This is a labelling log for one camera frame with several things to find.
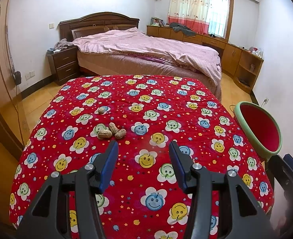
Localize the wooden desk cabinet unit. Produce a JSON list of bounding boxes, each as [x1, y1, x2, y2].
[[146, 25, 264, 95]]

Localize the window with bars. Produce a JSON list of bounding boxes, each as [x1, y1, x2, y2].
[[207, 0, 234, 39]]

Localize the floral curtain with red hem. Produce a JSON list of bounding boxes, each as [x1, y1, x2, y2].
[[168, 0, 213, 35]]

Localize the grey clothing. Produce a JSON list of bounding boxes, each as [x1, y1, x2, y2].
[[170, 22, 197, 36]]

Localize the wooden bed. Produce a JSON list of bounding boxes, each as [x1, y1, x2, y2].
[[59, 12, 223, 102]]

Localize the red bin with green rim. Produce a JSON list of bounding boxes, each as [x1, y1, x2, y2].
[[233, 101, 282, 163]]

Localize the dark wooden nightstand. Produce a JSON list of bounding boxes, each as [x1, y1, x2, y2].
[[47, 46, 81, 86]]

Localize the crumpled pale clothing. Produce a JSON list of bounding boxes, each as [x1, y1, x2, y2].
[[53, 38, 73, 51]]

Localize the pink duvet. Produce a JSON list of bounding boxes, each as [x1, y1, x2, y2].
[[72, 27, 222, 86]]

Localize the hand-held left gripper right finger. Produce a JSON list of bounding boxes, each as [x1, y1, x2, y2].
[[169, 141, 271, 239]]

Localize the white and pink containers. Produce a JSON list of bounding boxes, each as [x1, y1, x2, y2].
[[248, 46, 263, 57]]

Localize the red floral printed blanket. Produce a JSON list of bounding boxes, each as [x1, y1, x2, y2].
[[9, 75, 275, 239]]

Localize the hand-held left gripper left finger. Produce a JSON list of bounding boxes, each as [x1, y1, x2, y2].
[[16, 140, 119, 239]]

